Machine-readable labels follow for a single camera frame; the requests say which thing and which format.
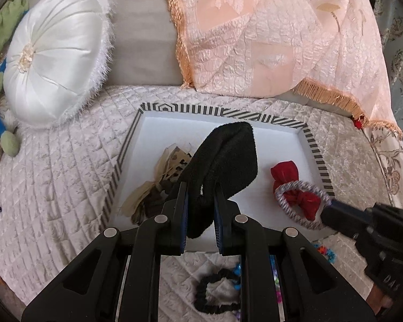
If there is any red bow grey hair tie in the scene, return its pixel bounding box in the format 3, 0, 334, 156
270, 161, 333, 230

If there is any colourful flower bead bracelet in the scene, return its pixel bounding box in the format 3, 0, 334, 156
311, 241, 338, 264

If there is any round white satin pillow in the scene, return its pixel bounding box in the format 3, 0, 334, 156
2, 0, 116, 130

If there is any peach fringed cloth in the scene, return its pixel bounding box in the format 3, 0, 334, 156
164, 0, 403, 140

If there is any black scrunchie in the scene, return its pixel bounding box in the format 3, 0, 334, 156
193, 268, 242, 312

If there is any cream floral bedsheet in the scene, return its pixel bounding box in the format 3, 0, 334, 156
363, 117, 403, 215

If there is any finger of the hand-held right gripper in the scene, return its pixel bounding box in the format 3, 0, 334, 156
331, 200, 368, 218
322, 204, 361, 239

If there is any brown scrunchie with leopard bow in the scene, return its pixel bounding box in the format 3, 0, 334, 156
121, 142, 193, 225

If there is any person's right hand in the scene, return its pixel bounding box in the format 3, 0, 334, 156
368, 280, 392, 314

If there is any black fuzzy headband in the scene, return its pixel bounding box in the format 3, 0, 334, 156
185, 122, 258, 240

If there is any blue bead bracelet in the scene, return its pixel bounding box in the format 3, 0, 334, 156
232, 263, 244, 289

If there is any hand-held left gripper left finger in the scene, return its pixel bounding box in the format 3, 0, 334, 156
21, 182, 189, 322

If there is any white tray with striped rim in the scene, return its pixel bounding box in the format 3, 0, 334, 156
102, 102, 336, 254

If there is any cream quilted bedspread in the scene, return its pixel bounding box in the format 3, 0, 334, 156
0, 84, 403, 322

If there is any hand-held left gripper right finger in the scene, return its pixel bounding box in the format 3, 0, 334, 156
214, 188, 377, 322

